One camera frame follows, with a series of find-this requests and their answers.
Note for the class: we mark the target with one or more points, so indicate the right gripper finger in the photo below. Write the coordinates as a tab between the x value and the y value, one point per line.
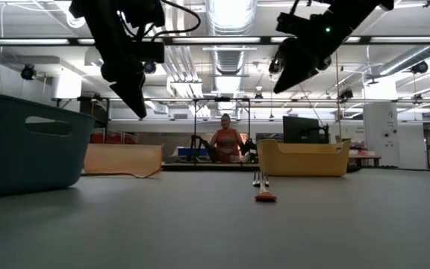
297	63

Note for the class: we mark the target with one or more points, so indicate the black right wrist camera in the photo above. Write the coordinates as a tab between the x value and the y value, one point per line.
289	23

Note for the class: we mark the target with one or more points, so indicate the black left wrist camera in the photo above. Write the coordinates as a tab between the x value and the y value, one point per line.
151	52

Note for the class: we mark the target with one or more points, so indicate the orange translucent plastic bin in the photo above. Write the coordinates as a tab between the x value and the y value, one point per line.
125	158

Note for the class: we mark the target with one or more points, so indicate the yellow plastic bin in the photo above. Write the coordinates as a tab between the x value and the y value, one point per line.
304	160

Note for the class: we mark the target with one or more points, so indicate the red storage cabinet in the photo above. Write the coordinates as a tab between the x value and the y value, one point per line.
103	138

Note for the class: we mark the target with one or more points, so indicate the person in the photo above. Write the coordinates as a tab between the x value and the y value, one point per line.
227	143

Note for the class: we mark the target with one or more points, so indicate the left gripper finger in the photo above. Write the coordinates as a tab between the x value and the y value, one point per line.
131	93

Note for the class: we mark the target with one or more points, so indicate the grey table mat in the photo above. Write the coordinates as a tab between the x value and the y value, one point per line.
215	231

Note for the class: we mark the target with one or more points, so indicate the ceiling light strip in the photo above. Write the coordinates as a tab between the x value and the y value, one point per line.
24	41
411	39

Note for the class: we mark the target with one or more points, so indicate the black ceiling spotlight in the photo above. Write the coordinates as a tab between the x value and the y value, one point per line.
346	94
28	71
419	67
151	68

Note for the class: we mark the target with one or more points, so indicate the black background robot arm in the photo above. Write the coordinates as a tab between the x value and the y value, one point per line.
246	149
204	147

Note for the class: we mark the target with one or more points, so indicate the black monitor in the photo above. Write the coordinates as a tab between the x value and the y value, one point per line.
301	129

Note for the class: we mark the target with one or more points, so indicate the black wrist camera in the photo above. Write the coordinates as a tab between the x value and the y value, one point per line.
151	52
289	23

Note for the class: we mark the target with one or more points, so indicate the large silver air duct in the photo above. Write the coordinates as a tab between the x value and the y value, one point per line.
230	60

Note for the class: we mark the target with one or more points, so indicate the teal plastic bin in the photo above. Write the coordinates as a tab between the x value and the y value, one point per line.
21	160

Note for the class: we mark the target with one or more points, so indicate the white building column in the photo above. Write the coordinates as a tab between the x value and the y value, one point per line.
381	127

